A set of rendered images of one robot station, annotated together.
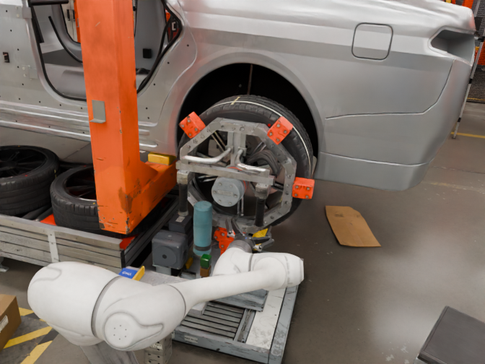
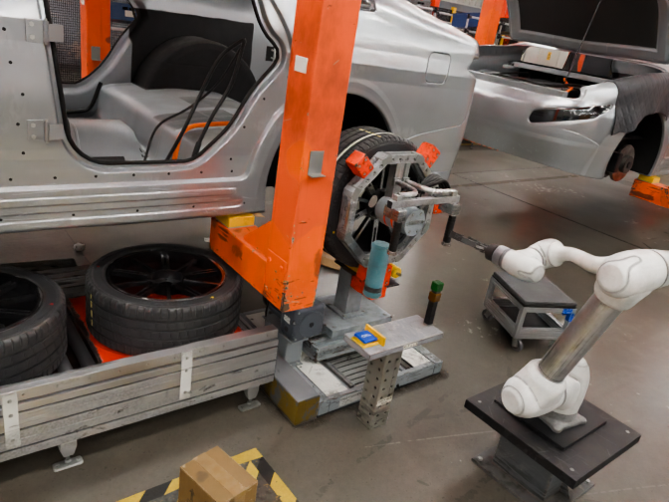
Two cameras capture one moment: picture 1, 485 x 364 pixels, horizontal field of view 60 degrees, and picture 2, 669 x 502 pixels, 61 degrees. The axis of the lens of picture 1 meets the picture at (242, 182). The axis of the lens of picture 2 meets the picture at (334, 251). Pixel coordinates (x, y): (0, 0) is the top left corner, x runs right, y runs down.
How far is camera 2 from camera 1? 2.25 m
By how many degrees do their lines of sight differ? 49
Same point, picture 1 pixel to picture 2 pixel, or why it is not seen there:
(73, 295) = (656, 263)
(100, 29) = (337, 68)
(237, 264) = (536, 256)
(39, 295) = (642, 274)
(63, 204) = (177, 312)
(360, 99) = (426, 119)
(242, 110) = (393, 140)
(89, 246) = (240, 349)
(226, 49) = not seen: hidden behind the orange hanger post
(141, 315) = not seen: outside the picture
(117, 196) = (313, 262)
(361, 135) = not seen: hidden behind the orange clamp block
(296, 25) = (389, 54)
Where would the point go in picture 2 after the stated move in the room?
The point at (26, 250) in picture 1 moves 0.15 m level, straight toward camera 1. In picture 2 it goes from (135, 404) to (174, 412)
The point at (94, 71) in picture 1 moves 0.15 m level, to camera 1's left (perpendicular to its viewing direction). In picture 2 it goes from (321, 117) to (291, 119)
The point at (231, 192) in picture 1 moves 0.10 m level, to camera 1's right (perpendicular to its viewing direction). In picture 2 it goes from (419, 220) to (431, 216)
